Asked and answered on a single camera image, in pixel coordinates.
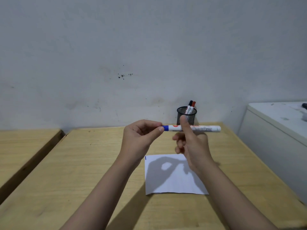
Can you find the white marker pen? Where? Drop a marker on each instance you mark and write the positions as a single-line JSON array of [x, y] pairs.
[[206, 128]]

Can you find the black capped marker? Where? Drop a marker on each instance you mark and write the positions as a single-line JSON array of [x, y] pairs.
[[189, 106]]

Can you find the person's right forearm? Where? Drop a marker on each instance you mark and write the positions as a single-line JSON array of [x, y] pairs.
[[230, 201]]

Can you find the person's left hand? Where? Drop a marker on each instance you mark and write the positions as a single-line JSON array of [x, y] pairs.
[[134, 143]]

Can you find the red capped marker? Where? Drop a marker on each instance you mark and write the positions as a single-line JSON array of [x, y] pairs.
[[192, 106]]

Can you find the white cabinet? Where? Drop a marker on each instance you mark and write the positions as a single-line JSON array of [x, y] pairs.
[[271, 141]]

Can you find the black mesh pen holder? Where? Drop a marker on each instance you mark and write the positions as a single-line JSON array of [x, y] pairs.
[[190, 118]]

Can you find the small dark object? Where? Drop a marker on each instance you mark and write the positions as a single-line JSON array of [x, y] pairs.
[[304, 106]]

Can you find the person's right hand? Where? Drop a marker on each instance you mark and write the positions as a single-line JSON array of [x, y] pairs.
[[195, 150]]

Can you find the person's left forearm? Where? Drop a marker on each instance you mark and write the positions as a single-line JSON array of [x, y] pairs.
[[103, 196]]

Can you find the person's left thumb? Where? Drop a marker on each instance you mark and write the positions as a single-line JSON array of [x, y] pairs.
[[153, 136]]

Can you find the light wooden side table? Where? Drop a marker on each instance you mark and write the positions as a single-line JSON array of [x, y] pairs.
[[21, 150]]

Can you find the blue marker cap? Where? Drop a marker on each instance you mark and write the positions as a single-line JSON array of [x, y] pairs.
[[166, 128]]

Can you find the person's right thumb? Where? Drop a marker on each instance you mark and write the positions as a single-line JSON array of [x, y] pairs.
[[186, 126]]

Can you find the white paper sheet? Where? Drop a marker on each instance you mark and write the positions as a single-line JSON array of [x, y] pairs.
[[172, 179]]

